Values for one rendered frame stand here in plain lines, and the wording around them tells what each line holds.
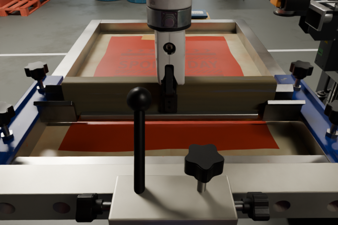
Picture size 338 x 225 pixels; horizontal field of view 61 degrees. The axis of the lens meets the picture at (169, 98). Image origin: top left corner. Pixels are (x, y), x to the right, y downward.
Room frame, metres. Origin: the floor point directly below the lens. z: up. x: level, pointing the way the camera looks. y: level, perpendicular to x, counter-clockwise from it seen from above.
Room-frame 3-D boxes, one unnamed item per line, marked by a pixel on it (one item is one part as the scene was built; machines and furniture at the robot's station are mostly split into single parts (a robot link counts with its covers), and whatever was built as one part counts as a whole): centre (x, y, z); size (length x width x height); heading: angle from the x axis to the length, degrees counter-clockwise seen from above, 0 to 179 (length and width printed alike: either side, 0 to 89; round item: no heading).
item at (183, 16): (0.48, 0.00, 1.18); 0.09 x 0.07 x 0.03; 0
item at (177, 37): (0.49, 0.00, 1.12); 0.10 x 0.08 x 0.11; 0
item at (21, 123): (0.46, 0.28, 0.97); 0.30 x 0.05 x 0.07; 0
